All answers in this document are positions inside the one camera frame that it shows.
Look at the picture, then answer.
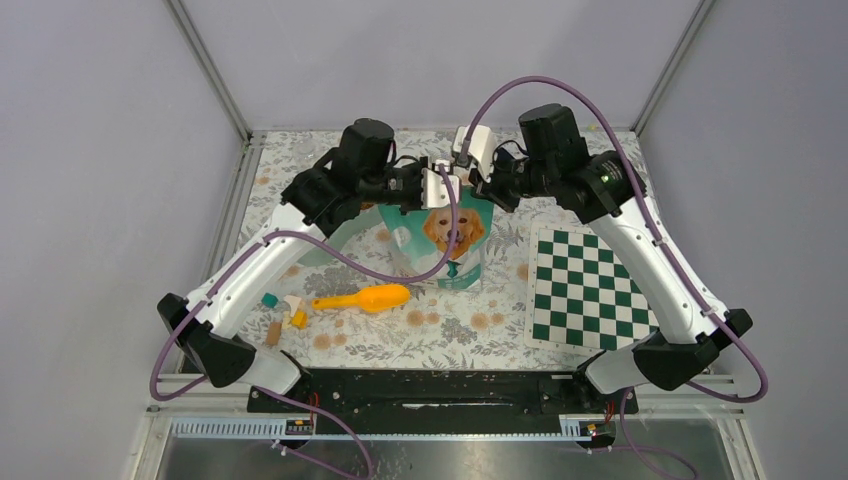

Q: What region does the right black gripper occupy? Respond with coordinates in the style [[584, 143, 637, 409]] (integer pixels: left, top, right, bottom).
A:
[[469, 144, 558, 212]]

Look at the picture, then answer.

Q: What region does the green dog food bag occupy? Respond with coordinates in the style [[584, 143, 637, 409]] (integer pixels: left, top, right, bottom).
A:
[[378, 187, 494, 290]]

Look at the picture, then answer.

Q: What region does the orange plastic scoop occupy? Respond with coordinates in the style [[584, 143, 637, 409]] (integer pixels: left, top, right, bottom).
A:
[[311, 284, 411, 313]]

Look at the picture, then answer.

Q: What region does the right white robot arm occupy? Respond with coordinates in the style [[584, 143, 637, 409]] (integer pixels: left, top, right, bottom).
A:
[[455, 103, 753, 412]]

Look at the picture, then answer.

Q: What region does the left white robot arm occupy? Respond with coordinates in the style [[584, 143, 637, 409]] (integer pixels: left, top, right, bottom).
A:
[[149, 118, 438, 411]]

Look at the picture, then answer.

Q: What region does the green double pet bowl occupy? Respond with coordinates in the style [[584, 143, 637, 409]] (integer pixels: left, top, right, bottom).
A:
[[298, 204, 381, 267]]

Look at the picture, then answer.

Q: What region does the clear plastic bottle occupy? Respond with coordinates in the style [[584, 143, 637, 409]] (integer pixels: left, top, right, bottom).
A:
[[293, 132, 318, 159]]

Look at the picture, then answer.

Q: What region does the floral tablecloth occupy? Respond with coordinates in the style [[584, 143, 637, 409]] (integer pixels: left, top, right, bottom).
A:
[[239, 131, 585, 370]]

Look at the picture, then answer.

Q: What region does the green white chessboard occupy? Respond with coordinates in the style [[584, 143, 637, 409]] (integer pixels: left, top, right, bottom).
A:
[[523, 222, 658, 357]]

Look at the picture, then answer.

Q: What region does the white toy block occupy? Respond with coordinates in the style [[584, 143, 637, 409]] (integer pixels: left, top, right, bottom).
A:
[[283, 295, 303, 317]]

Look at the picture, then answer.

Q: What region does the yellow toy block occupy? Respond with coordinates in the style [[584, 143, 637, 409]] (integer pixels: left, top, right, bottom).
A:
[[290, 310, 308, 329]]

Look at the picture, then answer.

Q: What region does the teal toy block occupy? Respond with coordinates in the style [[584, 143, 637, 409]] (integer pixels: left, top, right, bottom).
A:
[[260, 293, 279, 309]]

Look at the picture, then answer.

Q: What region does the brown wooden block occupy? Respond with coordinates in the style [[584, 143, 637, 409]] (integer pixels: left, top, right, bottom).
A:
[[264, 322, 283, 347]]

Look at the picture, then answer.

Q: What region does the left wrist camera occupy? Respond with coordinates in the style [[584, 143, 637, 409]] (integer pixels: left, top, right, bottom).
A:
[[421, 159, 462, 210]]

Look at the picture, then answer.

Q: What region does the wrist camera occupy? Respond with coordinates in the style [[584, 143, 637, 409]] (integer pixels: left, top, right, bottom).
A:
[[451, 125, 497, 183], [421, 159, 462, 210]]

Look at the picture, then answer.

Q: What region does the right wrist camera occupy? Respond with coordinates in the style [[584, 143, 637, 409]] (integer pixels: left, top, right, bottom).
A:
[[451, 125, 497, 183]]

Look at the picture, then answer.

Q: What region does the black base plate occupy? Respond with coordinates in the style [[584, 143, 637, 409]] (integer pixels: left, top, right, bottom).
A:
[[286, 367, 638, 435]]

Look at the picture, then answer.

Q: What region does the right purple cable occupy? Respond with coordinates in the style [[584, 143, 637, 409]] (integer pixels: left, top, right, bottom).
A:
[[460, 74, 770, 480]]

